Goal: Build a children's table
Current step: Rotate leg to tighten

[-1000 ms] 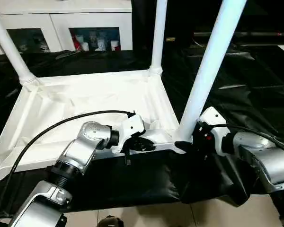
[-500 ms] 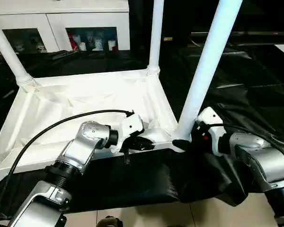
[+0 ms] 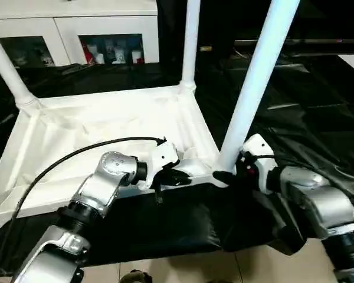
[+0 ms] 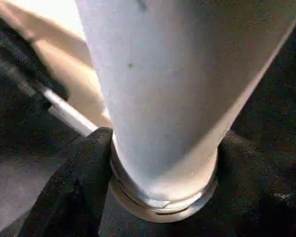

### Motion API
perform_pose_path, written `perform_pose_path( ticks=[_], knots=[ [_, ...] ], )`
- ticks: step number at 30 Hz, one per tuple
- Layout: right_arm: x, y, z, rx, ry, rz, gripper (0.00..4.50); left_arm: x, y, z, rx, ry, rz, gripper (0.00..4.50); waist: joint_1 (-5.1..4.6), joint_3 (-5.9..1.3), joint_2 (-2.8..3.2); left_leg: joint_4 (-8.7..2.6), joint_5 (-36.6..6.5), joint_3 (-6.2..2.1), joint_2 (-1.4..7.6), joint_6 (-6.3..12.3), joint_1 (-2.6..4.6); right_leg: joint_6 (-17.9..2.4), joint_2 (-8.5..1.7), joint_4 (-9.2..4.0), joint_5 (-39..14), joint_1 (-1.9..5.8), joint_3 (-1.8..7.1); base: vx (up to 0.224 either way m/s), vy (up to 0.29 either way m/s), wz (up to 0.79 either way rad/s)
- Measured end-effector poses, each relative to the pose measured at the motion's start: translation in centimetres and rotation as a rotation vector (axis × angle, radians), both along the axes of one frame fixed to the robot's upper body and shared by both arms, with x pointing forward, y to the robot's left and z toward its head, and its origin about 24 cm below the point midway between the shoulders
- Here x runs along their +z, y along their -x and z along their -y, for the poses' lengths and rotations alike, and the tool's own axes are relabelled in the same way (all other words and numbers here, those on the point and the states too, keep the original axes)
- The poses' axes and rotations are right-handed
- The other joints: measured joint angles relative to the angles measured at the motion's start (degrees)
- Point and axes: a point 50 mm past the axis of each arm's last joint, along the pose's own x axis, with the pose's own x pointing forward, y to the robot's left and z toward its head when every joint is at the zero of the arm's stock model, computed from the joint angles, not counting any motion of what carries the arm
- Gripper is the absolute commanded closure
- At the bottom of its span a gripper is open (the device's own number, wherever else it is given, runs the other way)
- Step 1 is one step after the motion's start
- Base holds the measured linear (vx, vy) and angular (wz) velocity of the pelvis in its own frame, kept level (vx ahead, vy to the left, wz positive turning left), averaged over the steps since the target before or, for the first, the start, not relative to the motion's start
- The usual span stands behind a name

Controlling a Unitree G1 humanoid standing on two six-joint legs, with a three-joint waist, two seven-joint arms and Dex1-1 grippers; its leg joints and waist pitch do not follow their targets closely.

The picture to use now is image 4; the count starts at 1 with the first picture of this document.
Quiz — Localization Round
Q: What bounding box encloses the white plastic table top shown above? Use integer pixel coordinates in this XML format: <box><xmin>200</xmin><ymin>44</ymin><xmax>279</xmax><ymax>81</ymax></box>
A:
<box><xmin>0</xmin><ymin>0</ymin><xmax>219</xmax><ymax>224</ymax></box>

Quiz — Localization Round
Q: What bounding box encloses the white plastic table leg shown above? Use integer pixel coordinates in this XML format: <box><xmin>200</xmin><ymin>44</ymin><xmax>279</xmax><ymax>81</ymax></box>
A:
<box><xmin>75</xmin><ymin>0</ymin><xmax>296</xmax><ymax>208</ymax></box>

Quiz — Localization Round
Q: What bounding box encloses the black work mat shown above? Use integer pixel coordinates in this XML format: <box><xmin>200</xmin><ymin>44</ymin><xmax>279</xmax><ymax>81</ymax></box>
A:
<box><xmin>0</xmin><ymin>0</ymin><xmax>296</xmax><ymax>237</ymax></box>

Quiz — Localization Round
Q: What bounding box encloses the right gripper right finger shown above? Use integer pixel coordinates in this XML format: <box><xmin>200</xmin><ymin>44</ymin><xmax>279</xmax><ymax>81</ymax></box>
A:
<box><xmin>177</xmin><ymin>130</ymin><xmax>296</xmax><ymax>237</ymax></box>

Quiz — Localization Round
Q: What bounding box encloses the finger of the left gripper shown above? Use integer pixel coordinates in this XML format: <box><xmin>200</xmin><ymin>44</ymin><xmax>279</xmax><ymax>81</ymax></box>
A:
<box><xmin>12</xmin><ymin>29</ymin><xmax>70</xmax><ymax>102</ymax></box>
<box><xmin>0</xmin><ymin>32</ymin><xmax>52</xmax><ymax>109</ymax></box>

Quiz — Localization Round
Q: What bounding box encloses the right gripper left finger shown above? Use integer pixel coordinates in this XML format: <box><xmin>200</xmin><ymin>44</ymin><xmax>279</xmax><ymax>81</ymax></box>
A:
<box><xmin>17</xmin><ymin>126</ymin><xmax>114</xmax><ymax>237</ymax></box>

